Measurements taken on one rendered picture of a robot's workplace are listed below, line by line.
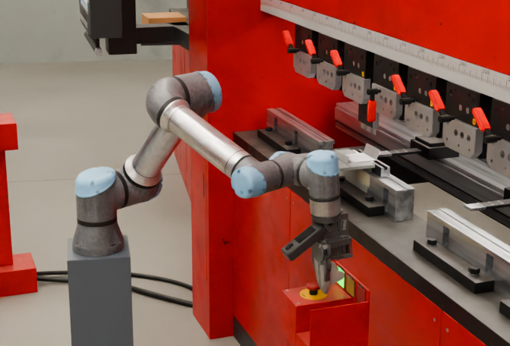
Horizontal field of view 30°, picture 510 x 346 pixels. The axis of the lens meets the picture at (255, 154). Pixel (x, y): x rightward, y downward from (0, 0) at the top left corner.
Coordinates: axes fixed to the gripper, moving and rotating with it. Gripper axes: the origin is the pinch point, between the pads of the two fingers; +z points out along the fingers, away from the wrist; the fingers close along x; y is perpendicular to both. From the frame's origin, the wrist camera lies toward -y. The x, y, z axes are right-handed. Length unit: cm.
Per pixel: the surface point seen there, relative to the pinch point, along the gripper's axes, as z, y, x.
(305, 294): 5.7, -0.6, 10.4
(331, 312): 4.1, 0.1, -4.8
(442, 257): -4.0, 31.0, -5.5
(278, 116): -10, 35, 121
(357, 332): 11.5, 6.7, -4.8
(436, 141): -14, 62, 51
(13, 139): 6, -55, 208
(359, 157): -13, 36, 52
